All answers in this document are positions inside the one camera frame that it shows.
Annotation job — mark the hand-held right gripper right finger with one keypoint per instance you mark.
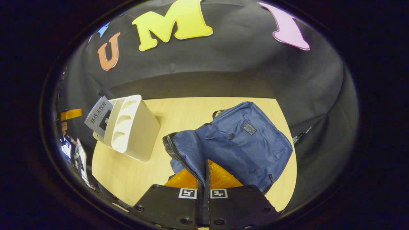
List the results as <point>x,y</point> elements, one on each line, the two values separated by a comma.
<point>239,207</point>

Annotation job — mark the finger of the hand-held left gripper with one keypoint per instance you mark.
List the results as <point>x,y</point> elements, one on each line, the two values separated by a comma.
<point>72,114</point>

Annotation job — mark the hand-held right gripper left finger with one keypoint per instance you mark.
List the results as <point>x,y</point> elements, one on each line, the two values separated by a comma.
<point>169,207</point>

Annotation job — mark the blue-grey cover book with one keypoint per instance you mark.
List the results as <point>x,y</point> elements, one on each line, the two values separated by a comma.
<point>97,116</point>

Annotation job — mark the blue schoolbag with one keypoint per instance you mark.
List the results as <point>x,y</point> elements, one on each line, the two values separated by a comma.
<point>239,143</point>

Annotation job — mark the white plastic bookshelf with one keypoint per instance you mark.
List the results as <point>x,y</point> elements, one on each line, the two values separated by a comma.
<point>137,131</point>

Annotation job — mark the white flat object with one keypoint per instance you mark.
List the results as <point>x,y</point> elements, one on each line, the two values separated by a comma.
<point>81,159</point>

